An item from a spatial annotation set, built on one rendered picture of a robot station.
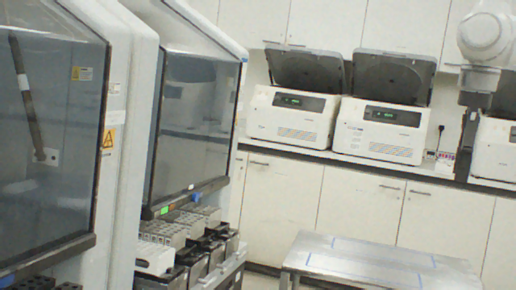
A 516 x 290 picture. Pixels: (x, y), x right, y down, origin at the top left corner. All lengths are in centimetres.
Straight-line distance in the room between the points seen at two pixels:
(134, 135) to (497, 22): 83
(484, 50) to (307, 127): 260
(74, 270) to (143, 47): 53
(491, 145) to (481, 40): 249
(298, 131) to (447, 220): 106
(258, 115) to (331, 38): 72
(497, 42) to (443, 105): 307
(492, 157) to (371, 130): 71
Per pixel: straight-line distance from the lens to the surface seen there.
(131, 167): 146
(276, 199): 392
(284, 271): 180
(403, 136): 374
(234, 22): 426
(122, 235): 149
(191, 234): 188
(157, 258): 160
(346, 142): 378
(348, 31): 407
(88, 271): 139
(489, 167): 376
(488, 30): 129
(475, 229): 382
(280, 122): 385
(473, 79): 149
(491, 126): 380
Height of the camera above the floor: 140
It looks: 8 degrees down
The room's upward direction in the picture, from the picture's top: 8 degrees clockwise
